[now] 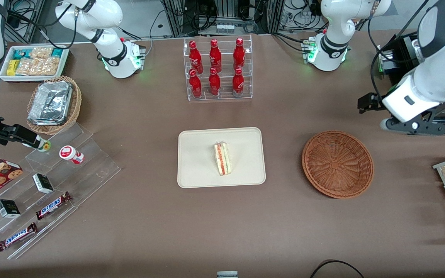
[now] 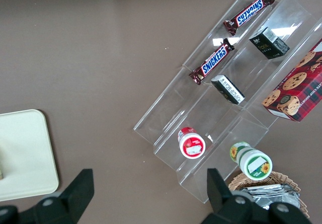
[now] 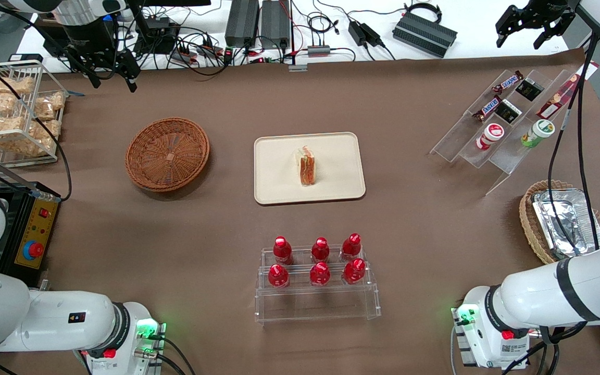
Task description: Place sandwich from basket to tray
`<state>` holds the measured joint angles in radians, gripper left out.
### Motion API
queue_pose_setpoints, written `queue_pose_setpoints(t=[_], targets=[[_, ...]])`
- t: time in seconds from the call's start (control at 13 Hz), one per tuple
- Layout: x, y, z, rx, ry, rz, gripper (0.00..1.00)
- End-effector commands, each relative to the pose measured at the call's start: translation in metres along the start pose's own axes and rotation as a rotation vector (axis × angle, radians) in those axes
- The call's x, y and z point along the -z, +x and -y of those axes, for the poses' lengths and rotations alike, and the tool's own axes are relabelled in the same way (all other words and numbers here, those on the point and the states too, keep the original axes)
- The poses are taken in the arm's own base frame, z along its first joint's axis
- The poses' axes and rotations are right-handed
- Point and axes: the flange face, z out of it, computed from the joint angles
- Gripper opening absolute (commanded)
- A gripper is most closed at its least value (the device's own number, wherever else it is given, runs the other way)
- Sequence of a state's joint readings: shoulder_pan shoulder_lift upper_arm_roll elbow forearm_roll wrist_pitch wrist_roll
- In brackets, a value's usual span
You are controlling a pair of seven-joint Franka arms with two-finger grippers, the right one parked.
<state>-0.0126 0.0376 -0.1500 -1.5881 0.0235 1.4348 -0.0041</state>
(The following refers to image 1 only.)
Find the stacked aluminium foil containers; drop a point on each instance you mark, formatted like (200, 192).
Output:
(50, 102)

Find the black electronics box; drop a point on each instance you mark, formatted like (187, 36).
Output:
(398, 58)

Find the light wicker basket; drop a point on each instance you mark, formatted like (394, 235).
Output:
(76, 104)

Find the clear acrylic stepped display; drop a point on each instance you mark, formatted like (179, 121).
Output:
(91, 170)

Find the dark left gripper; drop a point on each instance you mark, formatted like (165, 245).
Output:
(370, 101)

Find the green lid sunflower jar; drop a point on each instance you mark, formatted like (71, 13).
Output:
(46, 146)

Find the Snickers chocolate bar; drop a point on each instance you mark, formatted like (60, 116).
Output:
(16, 237)
(52, 205)

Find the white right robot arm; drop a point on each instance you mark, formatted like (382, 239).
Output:
(110, 17)

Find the beige rectangular tray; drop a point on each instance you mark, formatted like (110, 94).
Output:
(199, 162)

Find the triangular layered sandwich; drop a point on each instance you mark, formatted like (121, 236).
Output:
(222, 159)

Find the small grey device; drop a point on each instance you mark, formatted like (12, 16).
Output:
(227, 275)

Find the clear acrylic bottle rack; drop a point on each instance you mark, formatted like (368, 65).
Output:
(224, 83)

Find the metal equipment rack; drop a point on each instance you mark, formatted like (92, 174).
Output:
(226, 15)

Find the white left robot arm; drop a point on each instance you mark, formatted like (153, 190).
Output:
(439, 77)

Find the teal snack packet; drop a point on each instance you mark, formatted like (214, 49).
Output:
(57, 53)
(22, 54)

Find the clear cracker bag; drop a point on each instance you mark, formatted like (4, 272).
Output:
(37, 66)
(41, 53)

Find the white snack bin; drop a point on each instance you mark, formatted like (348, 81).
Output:
(64, 63)

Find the small black carton box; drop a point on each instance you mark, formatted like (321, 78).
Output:
(43, 183)
(8, 208)

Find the red lid white jar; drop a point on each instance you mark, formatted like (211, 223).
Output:
(68, 153)

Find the red cola bottle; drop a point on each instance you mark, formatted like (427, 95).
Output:
(195, 58)
(214, 83)
(195, 85)
(215, 56)
(238, 83)
(239, 54)

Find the yellow snack packet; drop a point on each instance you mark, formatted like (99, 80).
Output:
(12, 67)

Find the brown round wicker basket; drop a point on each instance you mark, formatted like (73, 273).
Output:
(338, 164)

